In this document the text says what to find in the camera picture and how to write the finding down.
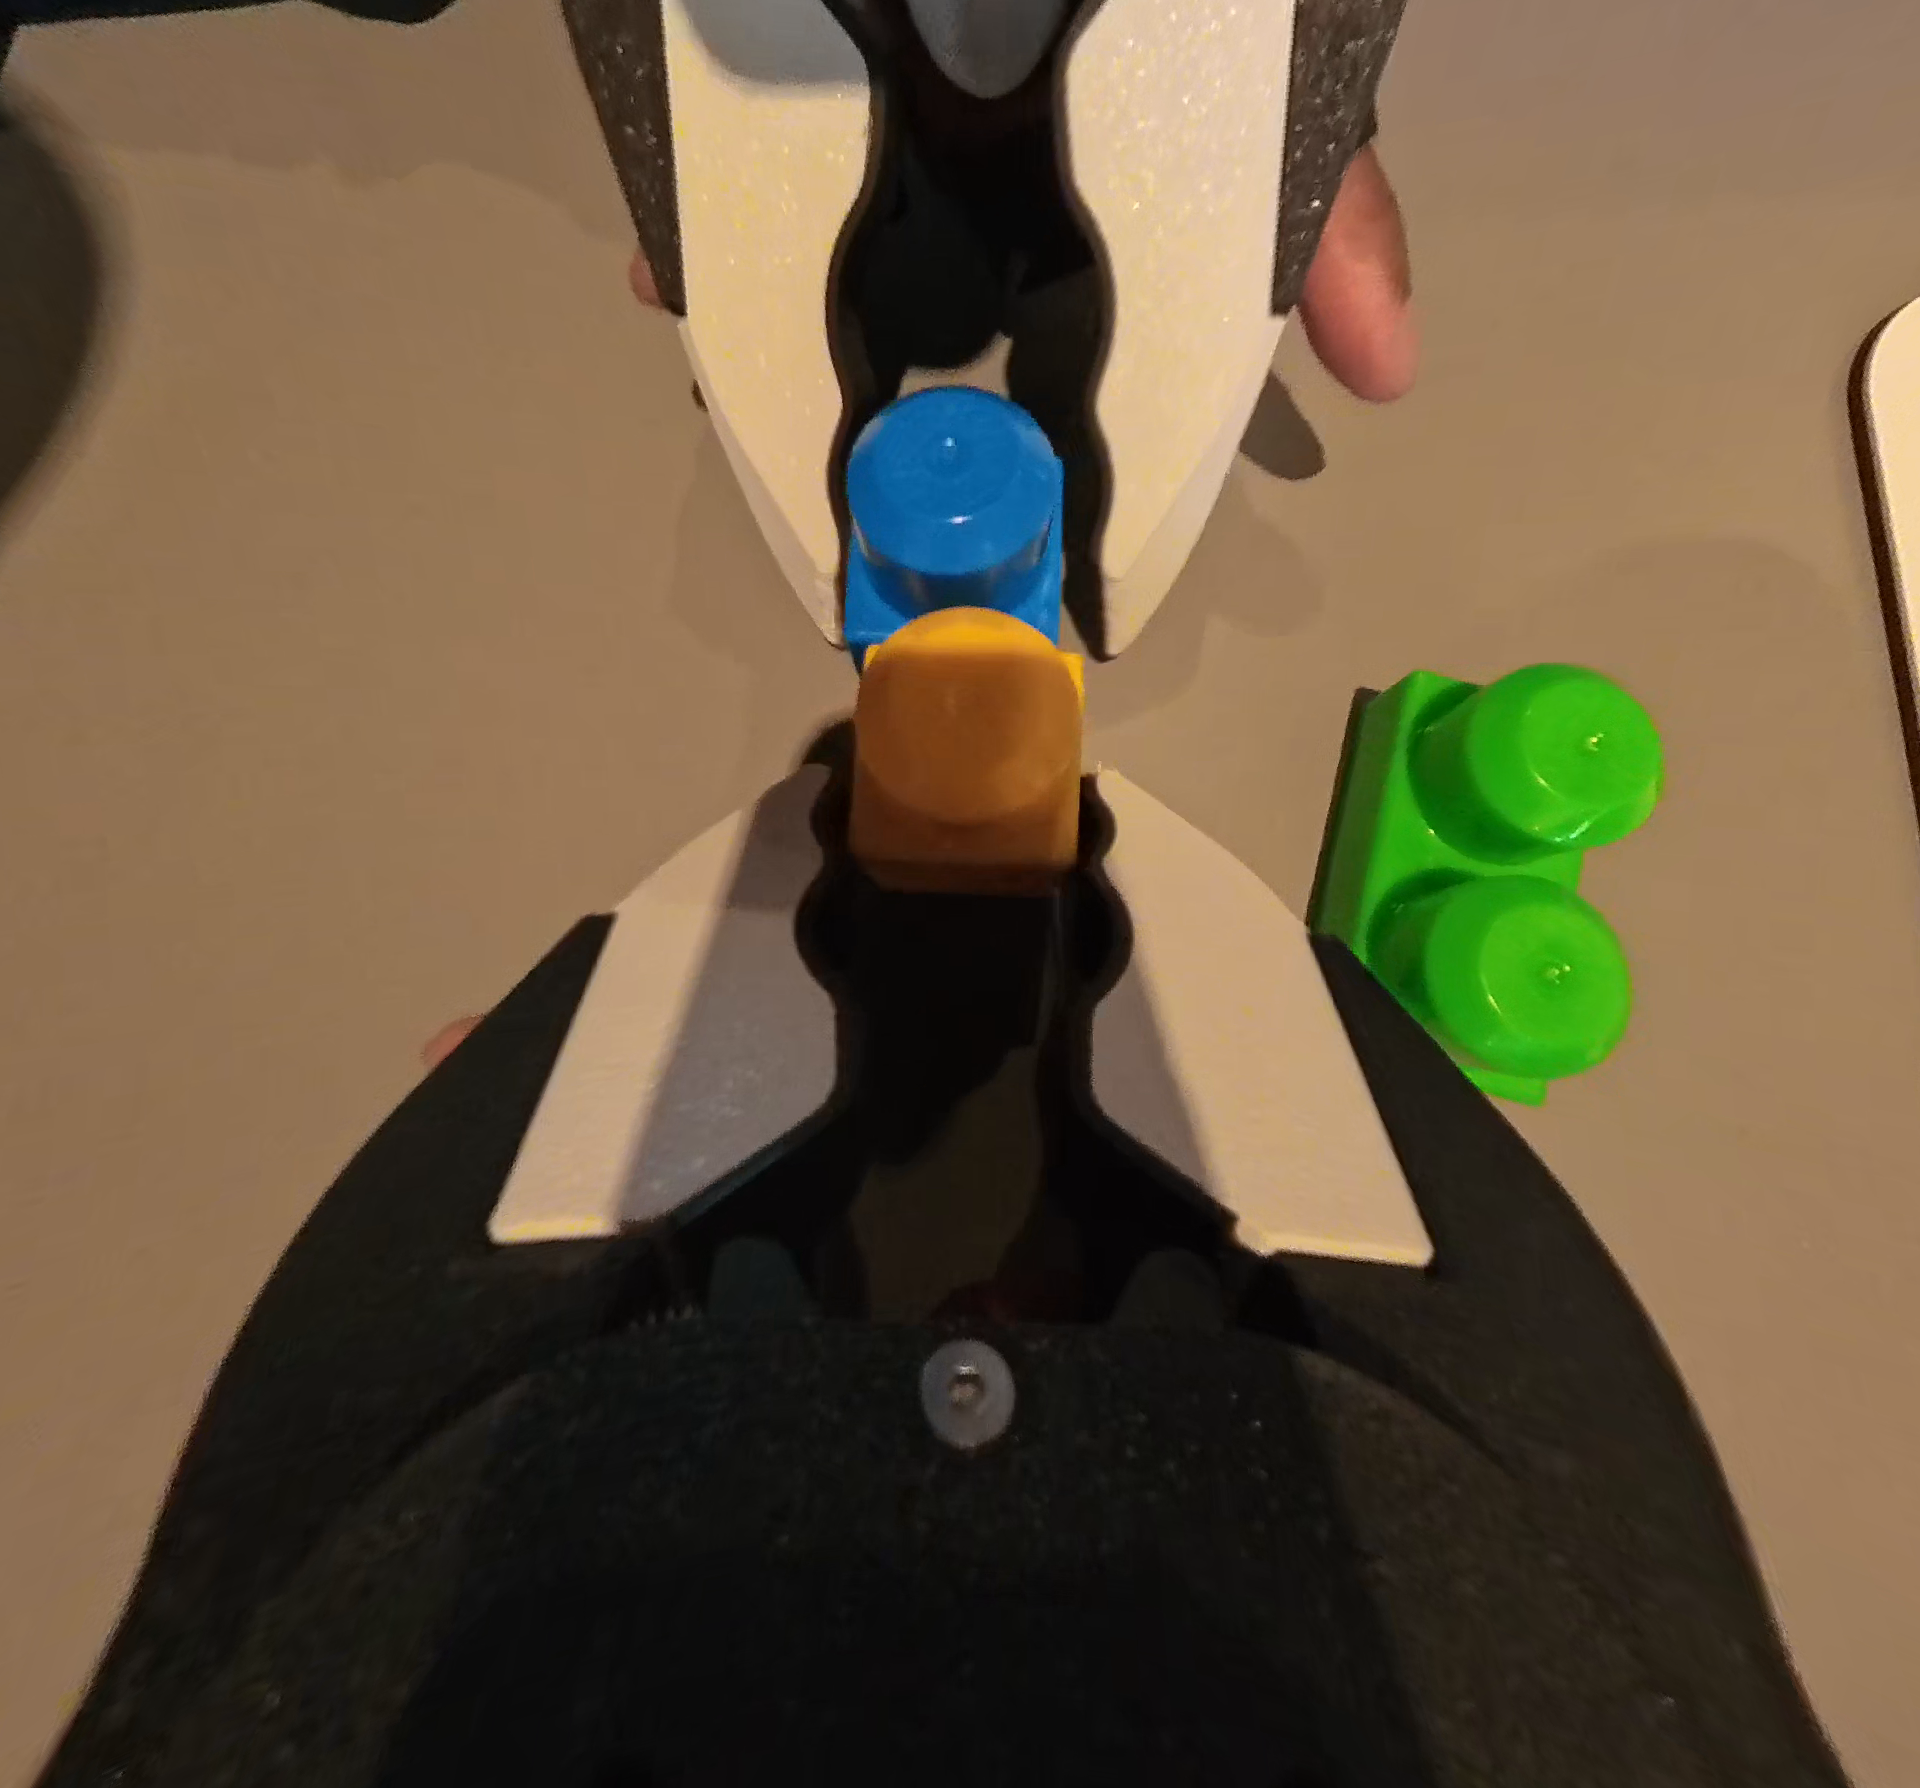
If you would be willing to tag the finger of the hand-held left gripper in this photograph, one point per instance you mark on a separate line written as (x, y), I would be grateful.
(751, 244)
(1199, 244)

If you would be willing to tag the person's left hand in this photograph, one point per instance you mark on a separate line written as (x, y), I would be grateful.
(1357, 304)

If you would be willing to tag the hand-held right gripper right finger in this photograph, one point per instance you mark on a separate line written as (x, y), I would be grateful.
(1245, 1067)

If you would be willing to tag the yellow single-stud mega block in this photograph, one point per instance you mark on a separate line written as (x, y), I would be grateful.
(960, 752)

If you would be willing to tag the light blue mega block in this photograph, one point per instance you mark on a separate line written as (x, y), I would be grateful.
(952, 500)

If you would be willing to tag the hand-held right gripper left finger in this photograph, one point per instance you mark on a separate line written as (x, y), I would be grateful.
(673, 1053)

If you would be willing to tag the green two-stud mega block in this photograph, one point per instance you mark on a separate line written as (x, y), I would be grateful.
(1500, 874)

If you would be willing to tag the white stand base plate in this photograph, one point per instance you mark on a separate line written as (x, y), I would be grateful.
(1894, 543)

